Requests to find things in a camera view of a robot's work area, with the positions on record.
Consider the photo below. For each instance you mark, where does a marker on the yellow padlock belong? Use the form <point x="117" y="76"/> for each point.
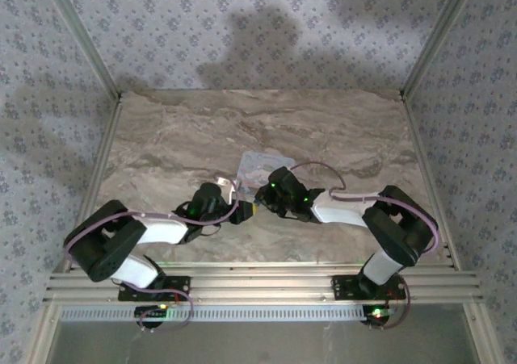
<point x="254" y="210"/>

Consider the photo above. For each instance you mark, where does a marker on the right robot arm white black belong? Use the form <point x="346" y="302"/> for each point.
<point x="387" y="227"/>

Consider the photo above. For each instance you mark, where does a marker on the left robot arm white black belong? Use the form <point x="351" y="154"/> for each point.
<point x="113" y="243"/>

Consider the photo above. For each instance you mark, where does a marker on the clear plastic bag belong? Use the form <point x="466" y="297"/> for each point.
<point x="254" y="168"/>

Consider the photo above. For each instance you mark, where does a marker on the left controller board green light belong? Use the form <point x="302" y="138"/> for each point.
<point x="153" y="315"/>

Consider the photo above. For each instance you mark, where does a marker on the controller board green light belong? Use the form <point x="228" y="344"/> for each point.
<point x="377" y="315"/>
<point x="153" y="315"/>

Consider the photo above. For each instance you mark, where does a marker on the right controller board green light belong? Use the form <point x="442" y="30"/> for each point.
<point x="377" y="315"/>

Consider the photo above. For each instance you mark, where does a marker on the aluminium cross rail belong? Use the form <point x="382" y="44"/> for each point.
<point x="262" y="285"/>

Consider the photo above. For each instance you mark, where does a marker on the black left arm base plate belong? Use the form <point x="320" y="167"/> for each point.
<point x="177" y="285"/>

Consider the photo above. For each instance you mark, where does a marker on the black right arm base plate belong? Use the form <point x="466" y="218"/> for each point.
<point x="343" y="287"/>

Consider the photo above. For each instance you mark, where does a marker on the aluminium side rail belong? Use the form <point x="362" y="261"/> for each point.
<point x="424" y="158"/>
<point x="101" y="158"/>

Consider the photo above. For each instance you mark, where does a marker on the aluminium frame post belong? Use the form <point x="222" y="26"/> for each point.
<point x="436" y="37"/>
<point x="81" y="37"/>

